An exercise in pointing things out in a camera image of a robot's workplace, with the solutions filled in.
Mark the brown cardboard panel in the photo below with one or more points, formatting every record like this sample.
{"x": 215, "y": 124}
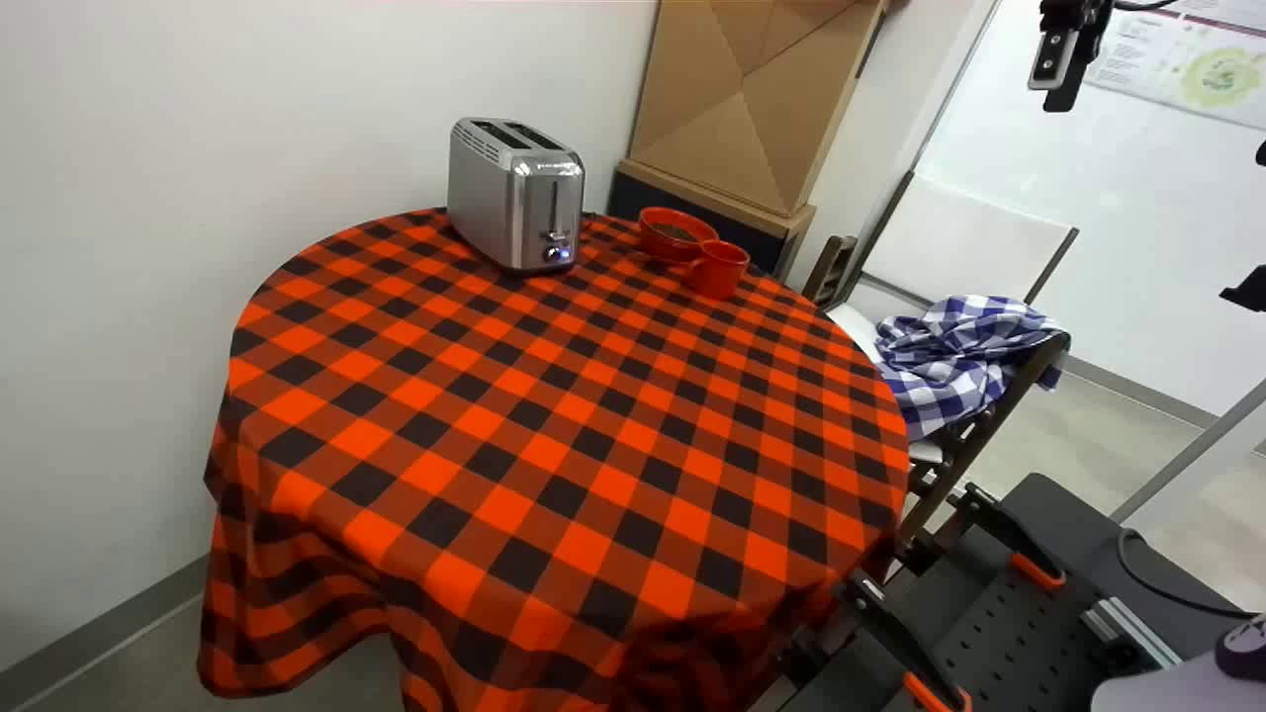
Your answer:
{"x": 737, "y": 101}

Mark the orange black checkered tablecloth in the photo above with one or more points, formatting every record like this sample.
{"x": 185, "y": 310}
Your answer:
{"x": 529, "y": 447}

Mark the silver aluminium bar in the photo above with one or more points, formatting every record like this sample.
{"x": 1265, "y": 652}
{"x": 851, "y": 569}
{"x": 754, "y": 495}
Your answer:
{"x": 1132, "y": 632}

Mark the red mug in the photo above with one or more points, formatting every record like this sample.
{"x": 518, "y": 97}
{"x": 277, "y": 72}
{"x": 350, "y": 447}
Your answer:
{"x": 716, "y": 271}

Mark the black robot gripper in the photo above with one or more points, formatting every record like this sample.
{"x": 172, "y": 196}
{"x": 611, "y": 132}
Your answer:
{"x": 1071, "y": 27}

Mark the dark purple round device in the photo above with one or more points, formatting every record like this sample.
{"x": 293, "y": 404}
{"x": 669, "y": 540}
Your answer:
{"x": 1245, "y": 648}

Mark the silver two-slot toaster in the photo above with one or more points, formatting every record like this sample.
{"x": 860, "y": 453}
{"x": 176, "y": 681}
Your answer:
{"x": 508, "y": 200}

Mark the red ribbed bowl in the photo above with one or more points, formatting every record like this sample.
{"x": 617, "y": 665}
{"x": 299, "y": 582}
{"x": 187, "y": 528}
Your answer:
{"x": 675, "y": 226}

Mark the white leaning board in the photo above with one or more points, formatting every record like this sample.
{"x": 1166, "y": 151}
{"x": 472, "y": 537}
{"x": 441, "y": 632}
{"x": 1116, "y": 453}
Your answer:
{"x": 972, "y": 243}

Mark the black folding stand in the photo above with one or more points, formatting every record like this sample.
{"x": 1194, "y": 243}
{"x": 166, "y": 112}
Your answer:
{"x": 973, "y": 437}

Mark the black orange bar clamp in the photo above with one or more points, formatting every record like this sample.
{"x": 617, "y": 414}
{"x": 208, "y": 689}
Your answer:
{"x": 911, "y": 648}
{"x": 1013, "y": 540}

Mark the black perforated robot platform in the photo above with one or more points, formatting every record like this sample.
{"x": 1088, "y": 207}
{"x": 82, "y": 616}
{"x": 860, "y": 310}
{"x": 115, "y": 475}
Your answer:
{"x": 1013, "y": 619}

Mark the wall poster with green circle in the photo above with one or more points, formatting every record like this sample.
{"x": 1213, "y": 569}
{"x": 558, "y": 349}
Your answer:
{"x": 1194, "y": 66}

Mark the blue white checkered cloth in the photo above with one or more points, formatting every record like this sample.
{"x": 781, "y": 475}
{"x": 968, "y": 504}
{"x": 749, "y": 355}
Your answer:
{"x": 952, "y": 355}

